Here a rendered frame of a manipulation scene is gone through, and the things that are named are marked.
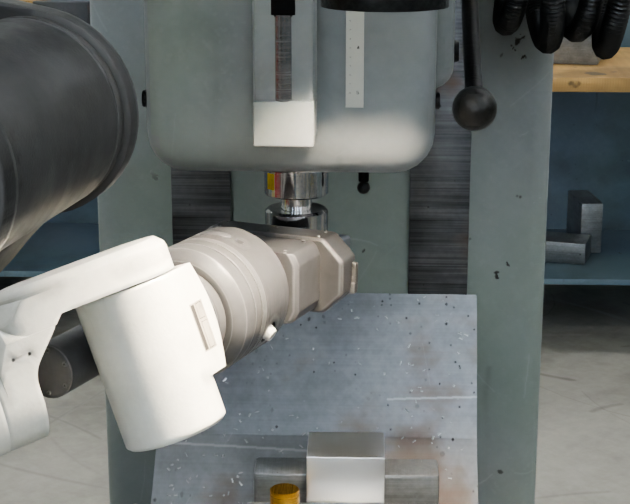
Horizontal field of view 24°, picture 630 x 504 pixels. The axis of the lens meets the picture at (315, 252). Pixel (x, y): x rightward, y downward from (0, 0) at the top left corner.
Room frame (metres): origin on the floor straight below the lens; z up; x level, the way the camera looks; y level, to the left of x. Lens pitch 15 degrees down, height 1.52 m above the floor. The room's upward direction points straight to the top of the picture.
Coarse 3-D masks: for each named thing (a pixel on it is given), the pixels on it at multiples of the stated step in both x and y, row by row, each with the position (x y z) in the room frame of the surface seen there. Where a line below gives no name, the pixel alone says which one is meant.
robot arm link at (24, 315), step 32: (96, 256) 0.85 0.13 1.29; (128, 256) 0.83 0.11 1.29; (160, 256) 0.84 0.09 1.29; (32, 288) 0.80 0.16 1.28; (64, 288) 0.81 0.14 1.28; (96, 288) 0.81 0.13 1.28; (0, 320) 0.80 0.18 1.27; (32, 320) 0.79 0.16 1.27; (0, 352) 0.78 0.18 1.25; (32, 352) 0.79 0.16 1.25; (0, 384) 0.77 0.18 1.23; (32, 384) 0.78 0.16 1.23; (32, 416) 0.78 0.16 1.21
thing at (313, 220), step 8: (272, 208) 1.06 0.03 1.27; (280, 208) 1.06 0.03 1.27; (312, 208) 1.06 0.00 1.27; (320, 208) 1.06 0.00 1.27; (272, 216) 1.04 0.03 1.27; (280, 216) 1.04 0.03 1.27; (288, 216) 1.04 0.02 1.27; (296, 216) 1.04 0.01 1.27; (304, 216) 1.04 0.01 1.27; (312, 216) 1.04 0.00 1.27; (320, 216) 1.04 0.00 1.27; (272, 224) 1.04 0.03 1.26; (280, 224) 1.04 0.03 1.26; (288, 224) 1.04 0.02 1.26; (296, 224) 1.04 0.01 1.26; (304, 224) 1.04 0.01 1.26; (312, 224) 1.04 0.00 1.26; (320, 224) 1.04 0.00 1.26
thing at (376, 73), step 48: (144, 0) 0.99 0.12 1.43; (192, 0) 0.97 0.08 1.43; (240, 0) 0.97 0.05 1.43; (192, 48) 0.97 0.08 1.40; (240, 48) 0.97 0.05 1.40; (336, 48) 0.97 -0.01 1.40; (384, 48) 0.97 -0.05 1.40; (432, 48) 0.98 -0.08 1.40; (144, 96) 1.00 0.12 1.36; (192, 96) 0.97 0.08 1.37; (240, 96) 0.97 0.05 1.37; (336, 96) 0.97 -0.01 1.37; (384, 96) 0.97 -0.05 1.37; (432, 96) 0.98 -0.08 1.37; (192, 144) 0.97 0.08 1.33; (240, 144) 0.97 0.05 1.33; (336, 144) 0.97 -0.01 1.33; (384, 144) 0.97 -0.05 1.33; (432, 144) 0.99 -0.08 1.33
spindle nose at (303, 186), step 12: (264, 180) 1.06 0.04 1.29; (276, 180) 1.04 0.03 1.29; (288, 180) 1.04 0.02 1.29; (300, 180) 1.04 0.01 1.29; (312, 180) 1.04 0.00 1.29; (324, 180) 1.05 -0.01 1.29; (276, 192) 1.04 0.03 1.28; (288, 192) 1.04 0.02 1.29; (300, 192) 1.04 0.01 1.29; (312, 192) 1.04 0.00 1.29; (324, 192) 1.05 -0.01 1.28
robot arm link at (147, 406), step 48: (192, 240) 0.92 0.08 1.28; (144, 288) 0.83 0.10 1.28; (192, 288) 0.86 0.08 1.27; (240, 288) 0.89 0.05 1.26; (96, 336) 0.83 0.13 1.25; (144, 336) 0.82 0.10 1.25; (192, 336) 0.84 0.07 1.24; (240, 336) 0.88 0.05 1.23; (48, 384) 0.84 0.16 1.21; (144, 384) 0.81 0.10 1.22; (192, 384) 0.82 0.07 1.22; (144, 432) 0.81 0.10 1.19; (192, 432) 0.81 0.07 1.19
